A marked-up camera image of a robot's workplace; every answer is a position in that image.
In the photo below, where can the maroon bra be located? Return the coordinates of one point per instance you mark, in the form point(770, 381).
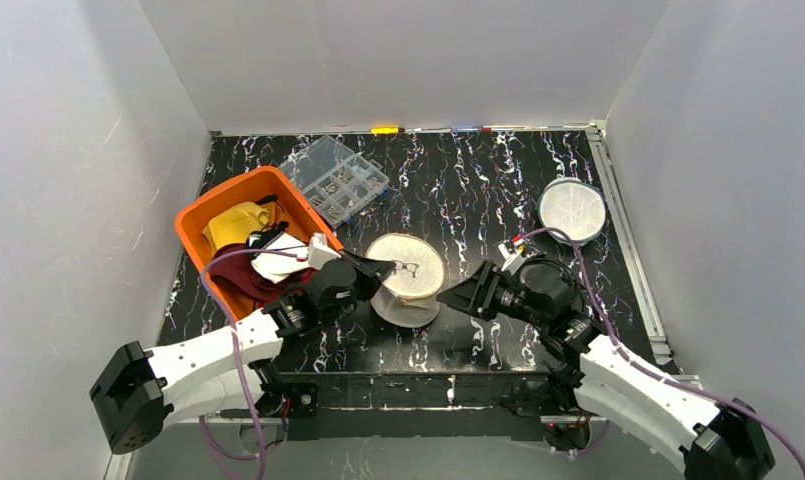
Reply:
point(236, 272)

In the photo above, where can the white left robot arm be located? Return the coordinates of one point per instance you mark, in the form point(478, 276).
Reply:
point(140, 392)

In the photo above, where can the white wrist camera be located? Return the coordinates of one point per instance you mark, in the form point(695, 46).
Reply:
point(319, 252)
point(513, 253)

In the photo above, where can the yellow marker on wall edge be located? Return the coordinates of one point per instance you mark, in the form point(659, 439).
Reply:
point(387, 130)

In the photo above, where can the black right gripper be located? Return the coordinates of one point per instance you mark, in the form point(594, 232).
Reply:
point(481, 291)

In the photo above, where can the white mesh bag blue trim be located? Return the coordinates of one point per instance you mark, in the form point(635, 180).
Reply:
point(570, 206)

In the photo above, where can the yellow cloth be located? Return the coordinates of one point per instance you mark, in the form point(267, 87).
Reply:
point(234, 225)

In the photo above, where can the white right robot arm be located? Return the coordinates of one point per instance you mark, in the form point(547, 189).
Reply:
point(702, 438)

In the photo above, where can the clear plastic screw box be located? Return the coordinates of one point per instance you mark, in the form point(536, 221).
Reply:
point(337, 182)

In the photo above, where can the white mesh bag beige trim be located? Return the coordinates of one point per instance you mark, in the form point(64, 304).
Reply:
point(407, 297)

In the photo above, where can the orange plastic basin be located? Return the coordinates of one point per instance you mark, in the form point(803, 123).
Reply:
point(272, 250)

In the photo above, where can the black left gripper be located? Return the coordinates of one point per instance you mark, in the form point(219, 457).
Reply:
point(352, 270)

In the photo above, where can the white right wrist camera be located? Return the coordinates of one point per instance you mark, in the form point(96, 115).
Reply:
point(513, 253)

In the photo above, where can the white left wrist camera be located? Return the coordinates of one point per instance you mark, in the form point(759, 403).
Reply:
point(319, 252)

